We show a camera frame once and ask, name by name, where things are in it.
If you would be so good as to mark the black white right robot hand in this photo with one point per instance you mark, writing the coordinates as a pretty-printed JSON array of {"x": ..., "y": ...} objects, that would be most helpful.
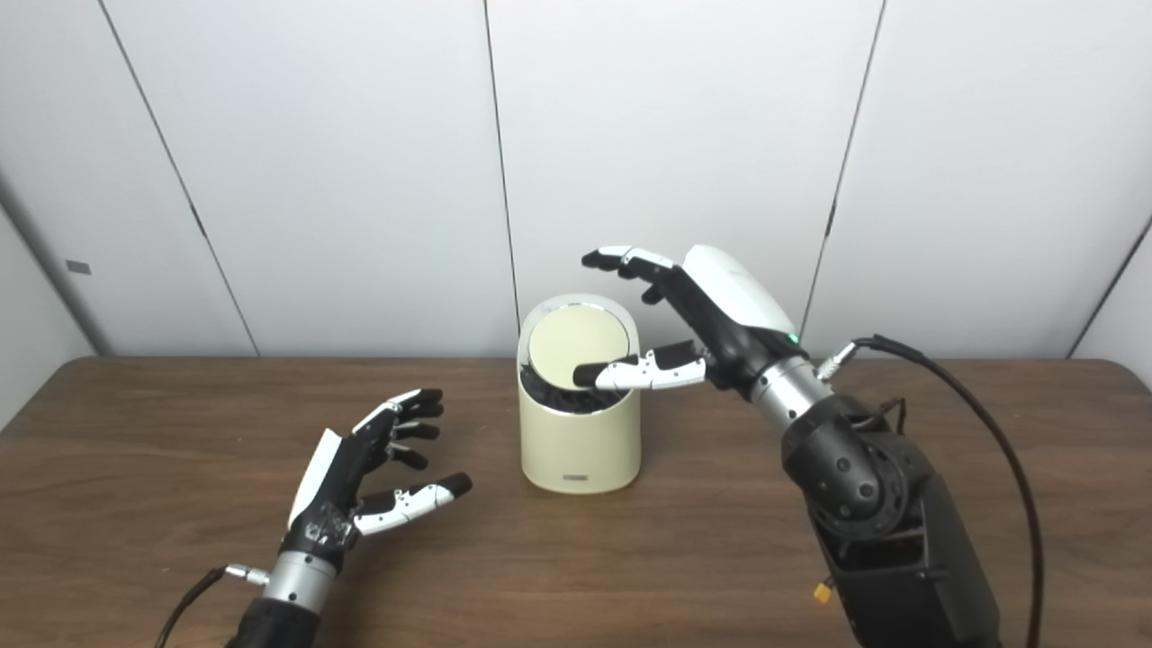
[{"x": 733, "y": 297}]

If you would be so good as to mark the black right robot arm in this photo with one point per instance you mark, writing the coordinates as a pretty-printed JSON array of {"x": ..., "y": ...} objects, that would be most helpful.
[{"x": 882, "y": 540}]

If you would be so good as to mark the small yellow connector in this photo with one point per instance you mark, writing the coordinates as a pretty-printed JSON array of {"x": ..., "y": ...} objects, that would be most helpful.
[{"x": 823, "y": 593}]

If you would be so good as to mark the cream-colored bin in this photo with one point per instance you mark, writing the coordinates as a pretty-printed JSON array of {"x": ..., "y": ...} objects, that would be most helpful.
[{"x": 580, "y": 450}]

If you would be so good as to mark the cream round bin lid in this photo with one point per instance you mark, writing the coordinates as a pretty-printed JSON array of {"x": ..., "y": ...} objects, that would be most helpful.
[{"x": 571, "y": 342}]

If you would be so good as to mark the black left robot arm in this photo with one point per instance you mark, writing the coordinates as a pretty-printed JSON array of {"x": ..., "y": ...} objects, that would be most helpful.
[{"x": 292, "y": 594}]

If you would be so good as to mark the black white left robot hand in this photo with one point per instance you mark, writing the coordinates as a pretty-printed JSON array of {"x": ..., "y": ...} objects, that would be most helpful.
[{"x": 328, "y": 504}]

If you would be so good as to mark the small grey wall tag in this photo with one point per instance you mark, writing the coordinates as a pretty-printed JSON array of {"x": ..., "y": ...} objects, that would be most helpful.
[{"x": 78, "y": 267}]

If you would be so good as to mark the black bin liner bag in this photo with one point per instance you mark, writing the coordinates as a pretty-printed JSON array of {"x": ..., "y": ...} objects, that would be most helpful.
[{"x": 549, "y": 398}]

